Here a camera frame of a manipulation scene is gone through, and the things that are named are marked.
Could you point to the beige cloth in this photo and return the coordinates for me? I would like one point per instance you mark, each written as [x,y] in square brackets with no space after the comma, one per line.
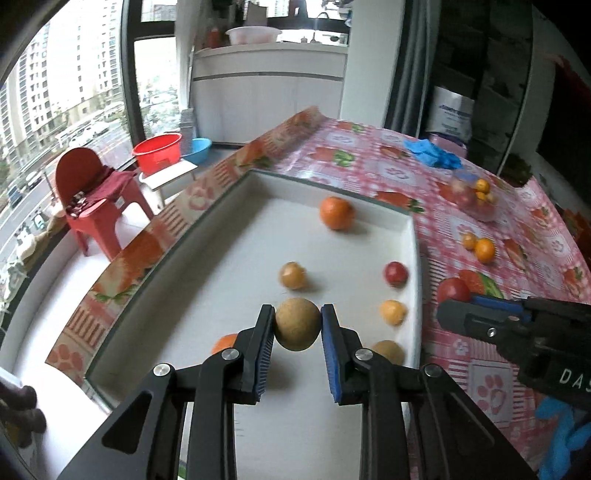
[32,240]

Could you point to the white bowl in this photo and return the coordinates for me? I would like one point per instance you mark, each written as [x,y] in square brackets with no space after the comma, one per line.
[253,34]

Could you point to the small yellow citrus fruit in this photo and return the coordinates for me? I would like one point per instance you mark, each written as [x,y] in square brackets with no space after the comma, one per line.
[393,312]

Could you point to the white and grey package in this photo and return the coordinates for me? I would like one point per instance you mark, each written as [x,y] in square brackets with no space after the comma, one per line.
[455,113]

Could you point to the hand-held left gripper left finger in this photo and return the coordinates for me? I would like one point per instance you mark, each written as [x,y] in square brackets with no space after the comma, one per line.
[262,364]

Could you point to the brown kiwi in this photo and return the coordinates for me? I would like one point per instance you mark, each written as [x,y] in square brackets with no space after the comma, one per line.
[298,325]
[389,351]

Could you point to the dark brown furry object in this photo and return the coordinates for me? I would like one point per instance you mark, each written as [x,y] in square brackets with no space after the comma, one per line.
[23,410]

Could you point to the dark shelving unit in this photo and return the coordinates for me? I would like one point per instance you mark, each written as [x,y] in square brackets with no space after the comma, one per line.
[480,55]

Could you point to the blue plastic basin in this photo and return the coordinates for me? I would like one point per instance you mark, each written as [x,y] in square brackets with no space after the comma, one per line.
[196,148]

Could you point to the white cabinet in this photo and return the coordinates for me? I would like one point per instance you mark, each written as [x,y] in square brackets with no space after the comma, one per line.
[268,97]

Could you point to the clear plastic bowl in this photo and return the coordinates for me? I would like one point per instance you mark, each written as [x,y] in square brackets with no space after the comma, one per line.
[466,203]

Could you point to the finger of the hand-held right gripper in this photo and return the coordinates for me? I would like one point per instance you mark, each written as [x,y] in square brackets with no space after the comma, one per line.
[466,318]
[498,304]

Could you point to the red plastic basin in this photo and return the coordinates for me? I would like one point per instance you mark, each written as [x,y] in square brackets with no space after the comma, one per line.
[158,150]

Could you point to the person's right hand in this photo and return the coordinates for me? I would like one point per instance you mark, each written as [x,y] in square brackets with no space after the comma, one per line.
[563,434]

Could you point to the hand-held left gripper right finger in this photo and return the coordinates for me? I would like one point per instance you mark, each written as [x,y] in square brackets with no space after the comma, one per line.
[331,360]

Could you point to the black window frame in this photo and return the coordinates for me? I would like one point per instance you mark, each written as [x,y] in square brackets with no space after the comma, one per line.
[127,92]

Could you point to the blue crumpled cloth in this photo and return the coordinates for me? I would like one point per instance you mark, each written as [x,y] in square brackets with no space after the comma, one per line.
[434,152]

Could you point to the black screen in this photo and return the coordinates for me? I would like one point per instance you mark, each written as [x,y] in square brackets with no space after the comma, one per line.
[568,120]

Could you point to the dark plant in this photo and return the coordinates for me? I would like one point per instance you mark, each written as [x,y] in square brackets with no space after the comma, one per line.
[517,170]

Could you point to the grey curtain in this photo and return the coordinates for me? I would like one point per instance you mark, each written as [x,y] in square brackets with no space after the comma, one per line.
[408,69]

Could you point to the red bottle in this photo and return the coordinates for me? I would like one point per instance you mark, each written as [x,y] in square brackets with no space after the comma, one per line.
[214,37]

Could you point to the white rectangular tray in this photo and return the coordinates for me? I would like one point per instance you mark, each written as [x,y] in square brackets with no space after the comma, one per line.
[207,286]

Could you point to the dark red cloth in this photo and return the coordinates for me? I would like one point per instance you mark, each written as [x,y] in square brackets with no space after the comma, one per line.
[108,187]

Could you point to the red packaging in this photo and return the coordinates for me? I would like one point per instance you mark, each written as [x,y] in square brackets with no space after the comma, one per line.
[575,224]

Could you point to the small orange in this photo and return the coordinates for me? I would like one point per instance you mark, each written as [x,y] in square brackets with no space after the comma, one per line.
[225,344]

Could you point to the purple packet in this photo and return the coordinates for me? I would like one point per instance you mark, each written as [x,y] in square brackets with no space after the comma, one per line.
[445,141]

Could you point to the small yellow-orange mandarin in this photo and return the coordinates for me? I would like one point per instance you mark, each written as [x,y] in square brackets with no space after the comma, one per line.
[469,240]

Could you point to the red tomato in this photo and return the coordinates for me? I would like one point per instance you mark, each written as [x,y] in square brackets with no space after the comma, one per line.
[395,273]
[450,290]

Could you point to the spotted yellow citrus fruit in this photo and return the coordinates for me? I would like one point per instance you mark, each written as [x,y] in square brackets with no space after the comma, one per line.
[293,275]

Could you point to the red plastic chair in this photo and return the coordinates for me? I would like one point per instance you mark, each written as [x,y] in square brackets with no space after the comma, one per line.
[78,166]

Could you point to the white stool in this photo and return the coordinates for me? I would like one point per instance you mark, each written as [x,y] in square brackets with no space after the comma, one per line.
[168,177]

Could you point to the red checked printed tablecloth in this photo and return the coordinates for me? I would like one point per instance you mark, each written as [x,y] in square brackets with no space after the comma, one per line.
[461,369]

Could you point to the large orange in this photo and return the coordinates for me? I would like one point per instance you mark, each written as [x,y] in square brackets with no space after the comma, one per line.
[485,250]
[338,212]

